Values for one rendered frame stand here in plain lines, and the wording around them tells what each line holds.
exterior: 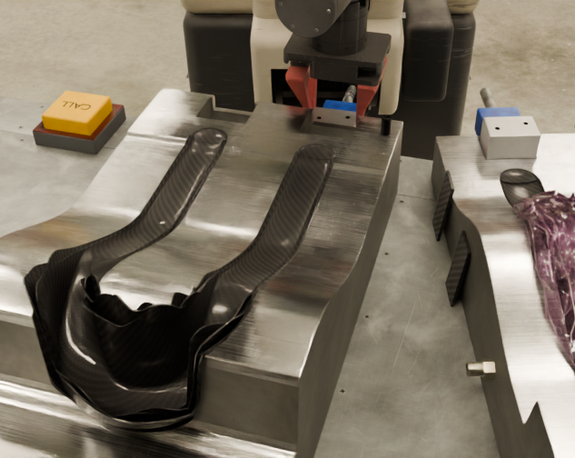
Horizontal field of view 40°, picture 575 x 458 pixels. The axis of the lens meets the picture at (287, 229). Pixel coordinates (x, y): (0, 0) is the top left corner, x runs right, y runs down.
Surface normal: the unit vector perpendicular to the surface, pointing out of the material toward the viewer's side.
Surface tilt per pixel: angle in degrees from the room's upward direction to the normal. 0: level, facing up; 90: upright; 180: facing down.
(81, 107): 0
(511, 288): 15
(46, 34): 0
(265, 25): 8
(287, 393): 83
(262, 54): 98
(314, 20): 90
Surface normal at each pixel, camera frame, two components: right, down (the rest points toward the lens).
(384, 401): -0.02, -0.76
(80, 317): -0.08, -0.25
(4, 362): -0.29, 0.52
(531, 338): -0.02, -0.58
